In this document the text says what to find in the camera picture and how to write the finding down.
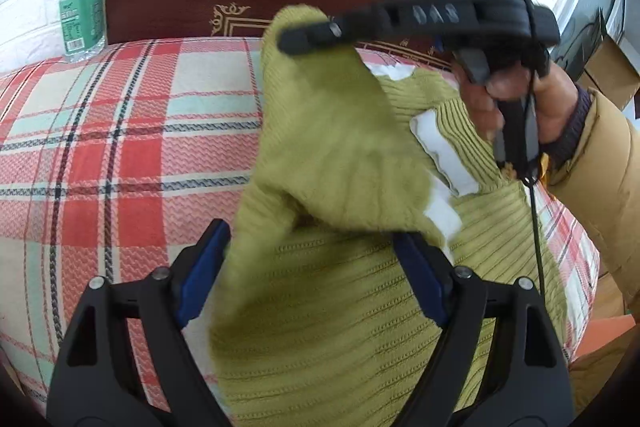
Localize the brown cardboard box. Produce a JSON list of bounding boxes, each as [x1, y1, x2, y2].
[[582, 32, 640, 112]]

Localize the person's right hand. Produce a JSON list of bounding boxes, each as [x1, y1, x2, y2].
[[454, 56, 582, 148]]

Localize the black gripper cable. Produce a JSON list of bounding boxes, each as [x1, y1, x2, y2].
[[522, 92, 548, 300]]

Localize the red plaid bed sheet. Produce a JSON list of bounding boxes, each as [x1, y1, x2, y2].
[[0, 38, 601, 413]]

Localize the dark cabinet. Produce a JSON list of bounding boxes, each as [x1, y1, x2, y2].
[[550, 0, 628, 80]]

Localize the person's right forearm tan sleeve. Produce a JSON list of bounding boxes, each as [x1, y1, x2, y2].
[[539, 83, 640, 309]]

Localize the olive green knit sweater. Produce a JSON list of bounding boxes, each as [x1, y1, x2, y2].
[[209, 4, 568, 427]]

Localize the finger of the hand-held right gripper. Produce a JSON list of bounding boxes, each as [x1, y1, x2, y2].
[[276, 0, 482, 56]]

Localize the clear green label water bottle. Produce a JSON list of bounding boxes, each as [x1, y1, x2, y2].
[[58, 0, 108, 62]]

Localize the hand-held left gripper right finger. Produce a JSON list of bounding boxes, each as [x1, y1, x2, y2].
[[392, 231, 573, 427]]

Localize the orange box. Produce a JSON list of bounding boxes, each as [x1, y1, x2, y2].
[[572, 312, 637, 360]]

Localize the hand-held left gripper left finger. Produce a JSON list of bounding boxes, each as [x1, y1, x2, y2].
[[46, 218, 233, 427]]

